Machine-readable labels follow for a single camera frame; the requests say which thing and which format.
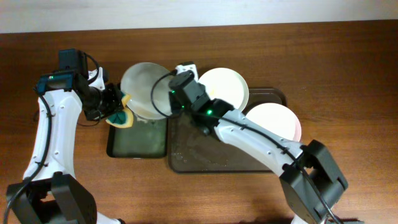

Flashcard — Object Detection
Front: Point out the green and yellow sponge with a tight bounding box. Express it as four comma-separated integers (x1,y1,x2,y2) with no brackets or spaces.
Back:
106,91,134,129

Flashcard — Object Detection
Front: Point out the pale blue plate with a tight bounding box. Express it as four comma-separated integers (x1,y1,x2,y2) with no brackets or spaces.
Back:
121,62,172,120

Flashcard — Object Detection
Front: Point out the cream white plate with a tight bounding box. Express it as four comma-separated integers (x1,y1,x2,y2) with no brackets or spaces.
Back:
198,68,249,111

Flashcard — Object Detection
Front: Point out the pink white plate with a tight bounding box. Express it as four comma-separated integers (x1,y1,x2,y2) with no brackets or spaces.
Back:
246,103,302,141

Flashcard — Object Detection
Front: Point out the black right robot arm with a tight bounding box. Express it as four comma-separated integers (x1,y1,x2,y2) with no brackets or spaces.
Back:
169,70,348,223

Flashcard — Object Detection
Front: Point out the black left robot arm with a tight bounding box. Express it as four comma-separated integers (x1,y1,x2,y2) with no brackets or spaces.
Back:
3,67,123,223

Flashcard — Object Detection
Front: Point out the black rectangular water tray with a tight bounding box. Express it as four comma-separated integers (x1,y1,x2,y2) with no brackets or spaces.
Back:
106,109,167,159

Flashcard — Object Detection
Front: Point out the brown serving tray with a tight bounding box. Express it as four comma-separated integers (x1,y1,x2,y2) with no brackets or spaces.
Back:
167,86,295,174

